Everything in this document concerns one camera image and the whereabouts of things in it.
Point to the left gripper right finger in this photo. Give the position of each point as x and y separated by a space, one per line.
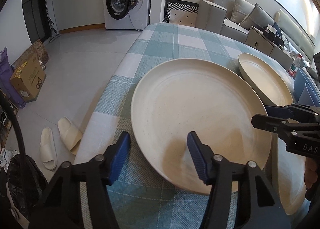
258 205

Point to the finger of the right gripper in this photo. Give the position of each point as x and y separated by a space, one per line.
270 122
293 111

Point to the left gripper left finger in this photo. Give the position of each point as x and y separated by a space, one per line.
60 204

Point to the cream plate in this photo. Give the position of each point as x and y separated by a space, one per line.
264 80
184 95
290 178

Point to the blue bowl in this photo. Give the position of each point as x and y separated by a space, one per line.
308 97
301 79

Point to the kitchen counter cabinets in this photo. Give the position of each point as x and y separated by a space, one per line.
77 15

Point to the right hand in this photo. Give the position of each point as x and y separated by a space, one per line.
310 174

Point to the right cream slipper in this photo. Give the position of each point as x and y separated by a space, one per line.
70 135

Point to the cream slipper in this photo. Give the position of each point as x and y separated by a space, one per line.
70 135
47 149

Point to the left cream slipper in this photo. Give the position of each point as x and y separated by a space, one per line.
47 149

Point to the checkered tablecloth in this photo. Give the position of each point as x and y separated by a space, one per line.
141 198

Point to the grey nightstand cabinet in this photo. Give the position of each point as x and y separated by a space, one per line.
256 40

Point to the black organizer box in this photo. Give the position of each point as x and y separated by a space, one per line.
273 36

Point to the dark grey cushion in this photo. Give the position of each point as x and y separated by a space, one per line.
257 18

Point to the light grey cushion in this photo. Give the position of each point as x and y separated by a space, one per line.
241 9

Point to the cardboard box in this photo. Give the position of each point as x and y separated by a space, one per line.
28 78

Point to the grey sofa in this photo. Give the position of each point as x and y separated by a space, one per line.
215 15

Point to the purple bag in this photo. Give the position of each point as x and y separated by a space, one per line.
6 73

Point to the patterned floor mat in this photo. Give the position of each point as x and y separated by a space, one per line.
180 12

